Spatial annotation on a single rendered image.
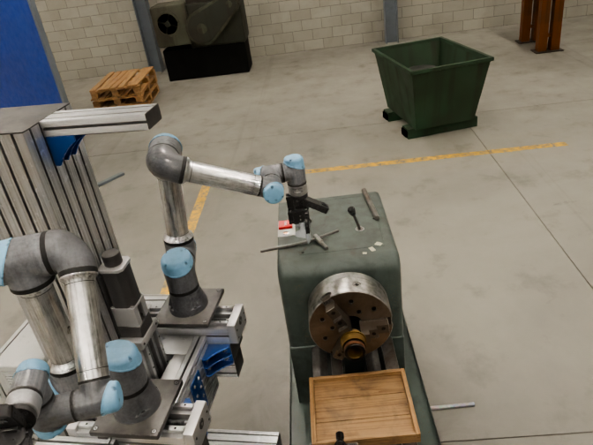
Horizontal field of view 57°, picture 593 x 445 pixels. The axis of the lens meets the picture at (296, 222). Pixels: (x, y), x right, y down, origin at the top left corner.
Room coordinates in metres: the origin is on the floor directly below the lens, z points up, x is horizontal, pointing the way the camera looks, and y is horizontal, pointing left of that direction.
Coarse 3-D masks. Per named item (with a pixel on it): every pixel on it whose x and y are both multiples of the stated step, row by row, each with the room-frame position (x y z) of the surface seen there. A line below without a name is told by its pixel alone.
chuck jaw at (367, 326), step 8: (360, 320) 1.58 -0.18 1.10; (368, 320) 1.57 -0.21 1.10; (376, 320) 1.56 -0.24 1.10; (384, 320) 1.55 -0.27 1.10; (360, 328) 1.53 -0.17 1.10; (368, 328) 1.52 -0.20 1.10; (376, 328) 1.51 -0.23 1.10; (384, 328) 1.53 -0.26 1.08; (368, 336) 1.49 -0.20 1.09; (376, 336) 1.51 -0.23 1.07
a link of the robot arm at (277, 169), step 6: (258, 168) 1.89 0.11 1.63; (264, 168) 1.88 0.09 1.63; (270, 168) 1.88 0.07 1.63; (276, 168) 1.88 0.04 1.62; (282, 168) 1.88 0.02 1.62; (258, 174) 1.87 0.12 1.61; (264, 174) 1.84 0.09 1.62; (276, 174) 1.83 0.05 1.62; (282, 174) 1.86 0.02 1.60; (282, 180) 1.87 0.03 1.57
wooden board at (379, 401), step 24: (312, 384) 1.48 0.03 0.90; (336, 384) 1.49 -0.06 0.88; (360, 384) 1.47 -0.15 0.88; (384, 384) 1.45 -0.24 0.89; (408, 384) 1.42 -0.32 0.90; (312, 408) 1.37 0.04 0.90; (336, 408) 1.37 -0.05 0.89; (360, 408) 1.36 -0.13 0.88; (384, 408) 1.34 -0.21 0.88; (408, 408) 1.33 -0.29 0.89; (312, 432) 1.27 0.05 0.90; (360, 432) 1.26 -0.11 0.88; (384, 432) 1.24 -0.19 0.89; (408, 432) 1.21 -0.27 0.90
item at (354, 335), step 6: (354, 330) 1.49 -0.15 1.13; (342, 336) 1.49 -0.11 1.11; (348, 336) 1.47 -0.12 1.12; (354, 336) 1.47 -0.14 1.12; (360, 336) 1.47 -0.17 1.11; (342, 342) 1.47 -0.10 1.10; (348, 342) 1.46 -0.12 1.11; (354, 342) 1.44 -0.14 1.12; (360, 342) 1.45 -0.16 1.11; (342, 348) 1.46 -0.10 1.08; (348, 348) 1.43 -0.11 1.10; (354, 348) 1.48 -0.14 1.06; (360, 348) 1.43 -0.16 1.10; (348, 354) 1.43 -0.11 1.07; (354, 354) 1.45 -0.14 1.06; (360, 354) 1.44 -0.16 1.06
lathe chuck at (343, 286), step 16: (320, 288) 1.66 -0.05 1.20; (336, 288) 1.61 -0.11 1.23; (352, 288) 1.59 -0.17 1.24; (368, 288) 1.61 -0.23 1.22; (320, 304) 1.58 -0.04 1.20; (352, 304) 1.57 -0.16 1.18; (368, 304) 1.57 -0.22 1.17; (384, 304) 1.57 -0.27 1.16; (320, 320) 1.58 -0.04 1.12; (352, 320) 1.66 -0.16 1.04; (320, 336) 1.58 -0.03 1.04; (336, 336) 1.58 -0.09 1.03; (384, 336) 1.57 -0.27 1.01; (368, 352) 1.57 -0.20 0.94
